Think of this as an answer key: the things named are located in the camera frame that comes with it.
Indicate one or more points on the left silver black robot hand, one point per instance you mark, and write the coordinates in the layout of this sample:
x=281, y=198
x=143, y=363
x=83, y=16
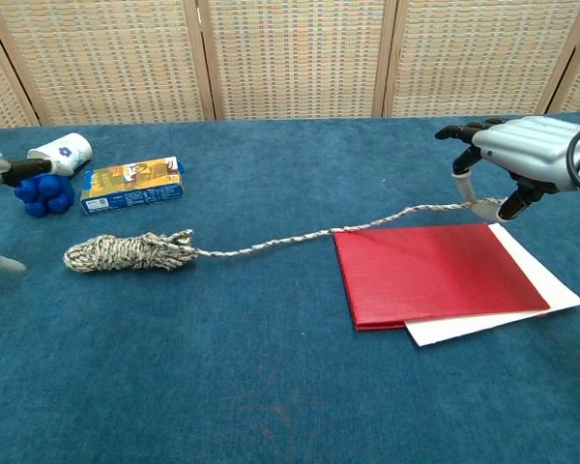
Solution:
x=24, y=168

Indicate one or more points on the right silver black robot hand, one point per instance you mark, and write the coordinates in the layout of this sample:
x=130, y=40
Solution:
x=527, y=145

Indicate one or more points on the blue toy building block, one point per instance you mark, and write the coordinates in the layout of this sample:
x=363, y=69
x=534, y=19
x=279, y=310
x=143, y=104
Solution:
x=43, y=195

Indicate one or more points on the white paper cup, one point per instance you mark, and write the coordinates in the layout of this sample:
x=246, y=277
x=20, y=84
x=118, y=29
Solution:
x=72, y=150

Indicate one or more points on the orange blue carton box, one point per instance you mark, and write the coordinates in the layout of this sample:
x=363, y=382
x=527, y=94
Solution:
x=130, y=188

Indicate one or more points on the white paper sheet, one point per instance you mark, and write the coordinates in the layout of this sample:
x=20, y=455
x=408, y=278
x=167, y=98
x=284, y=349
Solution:
x=551, y=285

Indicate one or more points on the red folder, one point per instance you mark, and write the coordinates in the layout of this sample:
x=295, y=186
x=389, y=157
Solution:
x=435, y=275

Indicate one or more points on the woven wooden folding screen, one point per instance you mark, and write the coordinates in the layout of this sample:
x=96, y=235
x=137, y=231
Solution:
x=290, y=53

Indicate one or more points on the blue carpet table cover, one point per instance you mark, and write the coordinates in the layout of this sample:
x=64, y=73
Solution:
x=222, y=367

